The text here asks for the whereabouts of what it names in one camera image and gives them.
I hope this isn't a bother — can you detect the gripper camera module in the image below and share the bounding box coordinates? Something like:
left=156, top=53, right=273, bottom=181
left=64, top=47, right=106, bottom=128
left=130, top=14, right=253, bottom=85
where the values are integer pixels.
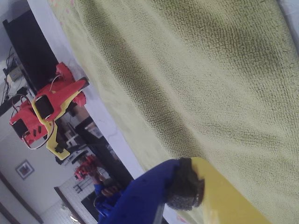
left=45, top=120, right=71, bottom=161

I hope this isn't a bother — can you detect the framed wall picture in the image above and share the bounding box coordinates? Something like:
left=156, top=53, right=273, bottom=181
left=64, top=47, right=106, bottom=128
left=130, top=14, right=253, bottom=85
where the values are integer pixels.
left=15, top=159, right=36, bottom=181

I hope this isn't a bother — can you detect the green towel with pink borders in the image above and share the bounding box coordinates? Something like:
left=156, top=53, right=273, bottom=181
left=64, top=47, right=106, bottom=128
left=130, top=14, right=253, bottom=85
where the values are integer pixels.
left=46, top=0, right=299, bottom=224

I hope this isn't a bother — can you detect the black cabinet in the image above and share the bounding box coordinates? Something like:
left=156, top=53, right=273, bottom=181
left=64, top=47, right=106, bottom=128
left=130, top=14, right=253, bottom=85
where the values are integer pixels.
left=2, top=10, right=60, bottom=93

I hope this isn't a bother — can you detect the small beige electronic box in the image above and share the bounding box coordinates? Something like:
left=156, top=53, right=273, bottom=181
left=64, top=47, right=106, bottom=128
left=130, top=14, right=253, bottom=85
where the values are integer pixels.
left=6, top=67, right=23, bottom=82

